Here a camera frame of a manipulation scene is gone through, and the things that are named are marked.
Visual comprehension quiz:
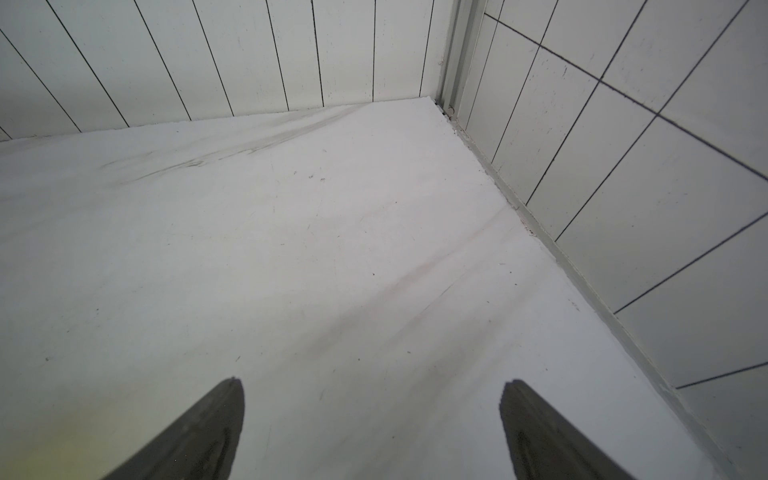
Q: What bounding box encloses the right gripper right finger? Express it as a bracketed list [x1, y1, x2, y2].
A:
[499, 379, 632, 480]

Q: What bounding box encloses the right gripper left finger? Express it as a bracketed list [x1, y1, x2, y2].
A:
[106, 377, 245, 479]

